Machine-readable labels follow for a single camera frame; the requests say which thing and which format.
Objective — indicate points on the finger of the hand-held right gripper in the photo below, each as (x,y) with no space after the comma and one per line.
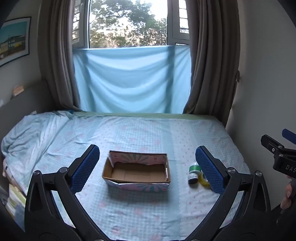
(271,142)
(289,136)

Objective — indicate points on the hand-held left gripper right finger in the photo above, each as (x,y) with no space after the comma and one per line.
(209,169)

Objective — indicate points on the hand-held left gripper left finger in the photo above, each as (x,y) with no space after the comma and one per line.
(85,169)

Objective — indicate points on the yellow tape roll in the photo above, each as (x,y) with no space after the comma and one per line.
(204,182)

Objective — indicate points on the small green white bottle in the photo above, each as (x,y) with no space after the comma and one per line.
(193,176)

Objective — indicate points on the cardboard box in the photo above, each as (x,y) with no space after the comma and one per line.
(136,172)

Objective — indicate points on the person's right hand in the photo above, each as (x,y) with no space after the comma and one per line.
(287,193)

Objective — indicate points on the stack of books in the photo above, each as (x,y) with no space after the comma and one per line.
(16,201)

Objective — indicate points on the grey headboard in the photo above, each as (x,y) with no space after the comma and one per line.
(30,102)

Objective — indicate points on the light blue hanging cloth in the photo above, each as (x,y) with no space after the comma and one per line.
(131,81)

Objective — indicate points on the grey-brown curtain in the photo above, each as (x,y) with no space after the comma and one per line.
(60,58)
(212,58)

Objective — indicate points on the small pink packet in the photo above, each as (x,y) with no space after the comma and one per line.
(18,90)

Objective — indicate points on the window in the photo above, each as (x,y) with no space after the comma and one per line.
(127,23)

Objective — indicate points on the wall poster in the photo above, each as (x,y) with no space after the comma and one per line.
(13,41)

